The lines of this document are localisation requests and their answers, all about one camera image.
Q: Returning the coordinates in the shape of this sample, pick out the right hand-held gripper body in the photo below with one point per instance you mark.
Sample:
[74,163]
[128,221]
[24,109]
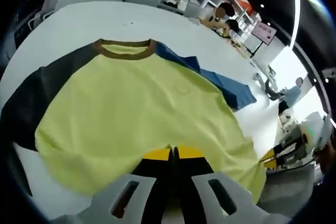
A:
[317,132]

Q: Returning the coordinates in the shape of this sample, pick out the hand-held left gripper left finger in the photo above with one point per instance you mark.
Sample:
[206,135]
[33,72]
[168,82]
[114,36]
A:
[147,182]

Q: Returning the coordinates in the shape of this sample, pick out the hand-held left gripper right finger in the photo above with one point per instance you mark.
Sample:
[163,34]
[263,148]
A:
[199,190]

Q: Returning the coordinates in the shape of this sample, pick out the yellow garment grey blue sleeves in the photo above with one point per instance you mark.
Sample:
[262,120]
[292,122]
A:
[131,98]

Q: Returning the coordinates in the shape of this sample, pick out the black curved device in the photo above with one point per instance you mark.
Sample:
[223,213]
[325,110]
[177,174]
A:
[270,93]

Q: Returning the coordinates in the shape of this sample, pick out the white handheld device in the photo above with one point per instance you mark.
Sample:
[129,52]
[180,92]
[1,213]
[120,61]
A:
[257,77]

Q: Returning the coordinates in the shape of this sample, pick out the pink sign screen on stand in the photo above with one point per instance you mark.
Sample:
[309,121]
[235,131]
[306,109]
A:
[263,32]

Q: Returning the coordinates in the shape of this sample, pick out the white office chair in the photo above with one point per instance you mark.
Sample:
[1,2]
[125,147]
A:
[47,1]

